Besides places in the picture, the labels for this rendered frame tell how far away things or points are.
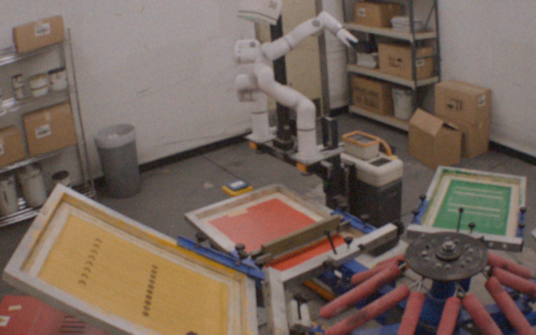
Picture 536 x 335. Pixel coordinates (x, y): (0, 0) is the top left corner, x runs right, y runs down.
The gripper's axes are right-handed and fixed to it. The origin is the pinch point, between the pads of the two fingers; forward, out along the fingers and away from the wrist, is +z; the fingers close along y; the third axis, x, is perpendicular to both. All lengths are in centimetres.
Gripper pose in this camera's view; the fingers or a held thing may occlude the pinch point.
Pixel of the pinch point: (362, 50)
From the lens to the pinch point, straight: 278.4
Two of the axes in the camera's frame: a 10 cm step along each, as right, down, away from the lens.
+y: -3.2, 2.3, -9.2
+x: 6.0, -7.0, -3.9
